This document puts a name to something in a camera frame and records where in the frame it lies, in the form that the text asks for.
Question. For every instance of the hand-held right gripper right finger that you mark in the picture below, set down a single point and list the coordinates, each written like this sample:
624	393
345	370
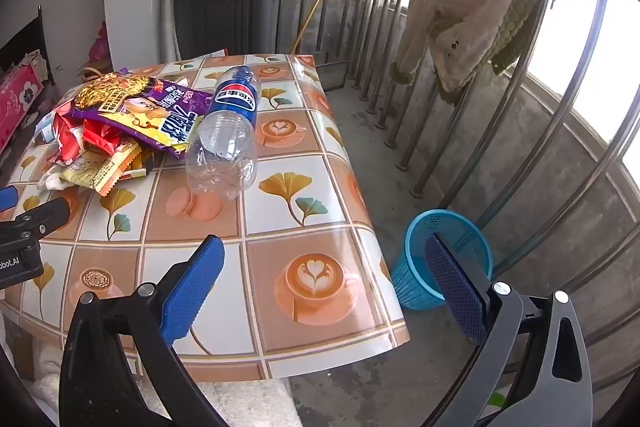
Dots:
455	287

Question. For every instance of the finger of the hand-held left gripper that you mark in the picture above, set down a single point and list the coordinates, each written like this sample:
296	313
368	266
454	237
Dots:
45	214
7	198

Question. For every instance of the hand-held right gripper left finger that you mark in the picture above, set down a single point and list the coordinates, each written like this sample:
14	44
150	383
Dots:
195	287

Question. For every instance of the blue plastic basket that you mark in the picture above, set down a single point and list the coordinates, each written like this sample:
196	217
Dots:
415	277

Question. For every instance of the yellow snack wrapper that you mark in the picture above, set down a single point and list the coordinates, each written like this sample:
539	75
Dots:
100	172

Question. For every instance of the red snack wrapper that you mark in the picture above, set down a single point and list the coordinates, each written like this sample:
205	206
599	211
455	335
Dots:
70	134

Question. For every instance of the clear plastic bottle blue label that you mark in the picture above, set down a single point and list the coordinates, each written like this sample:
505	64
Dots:
220	147

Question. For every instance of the purple yellow snack packet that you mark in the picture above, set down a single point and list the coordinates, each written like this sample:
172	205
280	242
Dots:
150	107

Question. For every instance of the crumpled white tissue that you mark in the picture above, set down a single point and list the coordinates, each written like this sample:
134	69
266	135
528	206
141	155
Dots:
50	179

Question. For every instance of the pink floral blanket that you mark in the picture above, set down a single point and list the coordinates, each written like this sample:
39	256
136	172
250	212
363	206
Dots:
17	102

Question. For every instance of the table with patterned cloth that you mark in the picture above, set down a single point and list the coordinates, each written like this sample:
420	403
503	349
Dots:
300	187

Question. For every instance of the black headboard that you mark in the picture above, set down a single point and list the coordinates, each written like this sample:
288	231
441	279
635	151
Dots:
27	42

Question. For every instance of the pink plastic bag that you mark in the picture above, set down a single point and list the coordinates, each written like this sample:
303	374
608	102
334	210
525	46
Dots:
100	44

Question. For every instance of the metal dustpan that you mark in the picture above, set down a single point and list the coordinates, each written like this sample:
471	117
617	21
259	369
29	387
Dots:
330	72

